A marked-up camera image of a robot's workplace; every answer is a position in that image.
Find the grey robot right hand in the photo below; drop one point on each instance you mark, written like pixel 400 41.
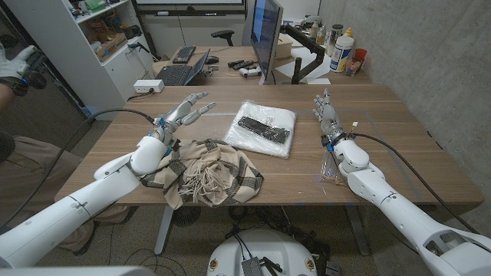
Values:
pixel 330 120

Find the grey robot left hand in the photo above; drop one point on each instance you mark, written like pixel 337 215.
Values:
pixel 172 119

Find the person's white gloved hand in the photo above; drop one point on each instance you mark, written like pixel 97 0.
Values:
pixel 15 67

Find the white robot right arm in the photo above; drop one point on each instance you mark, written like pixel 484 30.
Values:
pixel 403 218

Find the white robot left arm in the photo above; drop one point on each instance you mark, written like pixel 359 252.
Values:
pixel 115 180

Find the white tissue pack in plastic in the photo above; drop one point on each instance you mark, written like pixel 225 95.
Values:
pixel 268 115

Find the beige checked fringed scarf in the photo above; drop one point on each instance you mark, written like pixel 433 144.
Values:
pixel 215 168

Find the white power strip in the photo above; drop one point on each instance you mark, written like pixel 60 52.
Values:
pixel 149 86

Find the dark open laptop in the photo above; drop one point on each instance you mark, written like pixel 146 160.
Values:
pixel 178 74

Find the clear crinkled plastic bag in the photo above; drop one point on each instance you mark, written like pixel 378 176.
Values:
pixel 331 168

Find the clear drinking glass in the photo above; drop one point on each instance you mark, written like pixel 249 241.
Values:
pixel 351 67

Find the black keyboard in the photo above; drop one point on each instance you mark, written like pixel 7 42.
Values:
pixel 184 54

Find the white paper sheet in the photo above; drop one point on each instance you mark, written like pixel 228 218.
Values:
pixel 307 59

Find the white wipes canister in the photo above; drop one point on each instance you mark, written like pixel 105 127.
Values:
pixel 341 53

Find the black computer mouse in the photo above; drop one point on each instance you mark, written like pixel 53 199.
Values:
pixel 212 60

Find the white shelf unit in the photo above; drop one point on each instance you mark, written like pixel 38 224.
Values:
pixel 115 76

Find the red cup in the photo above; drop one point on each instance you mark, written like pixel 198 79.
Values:
pixel 360 53

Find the dark lidded jar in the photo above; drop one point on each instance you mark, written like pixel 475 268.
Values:
pixel 335 36

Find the small closed cardboard box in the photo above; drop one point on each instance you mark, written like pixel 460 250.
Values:
pixel 284 46

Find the black remote controls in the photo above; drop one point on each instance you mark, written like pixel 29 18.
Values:
pixel 241 64

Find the yellow capped bottle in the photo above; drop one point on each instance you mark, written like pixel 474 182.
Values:
pixel 348 32

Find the white game controller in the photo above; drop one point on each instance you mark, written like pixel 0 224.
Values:
pixel 251 71

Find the open cardboard box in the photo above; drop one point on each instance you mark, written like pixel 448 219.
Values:
pixel 111 48

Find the black office chair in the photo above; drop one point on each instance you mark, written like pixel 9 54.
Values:
pixel 223 35

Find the small black floor fan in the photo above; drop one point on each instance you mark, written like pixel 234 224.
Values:
pixel 186 216

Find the person in khaki trousers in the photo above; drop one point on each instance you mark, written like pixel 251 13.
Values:
pixel 30 168

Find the black computer monitor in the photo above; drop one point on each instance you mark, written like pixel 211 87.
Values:
pixel 264 34

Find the grey table leg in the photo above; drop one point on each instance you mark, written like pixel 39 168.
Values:
pixel 356 230
pixel 165 230

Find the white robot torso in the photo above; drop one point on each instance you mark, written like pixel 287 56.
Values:
pixel 264 249

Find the wall whiteboard with black frame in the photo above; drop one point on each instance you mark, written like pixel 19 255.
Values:
pixel 192 1

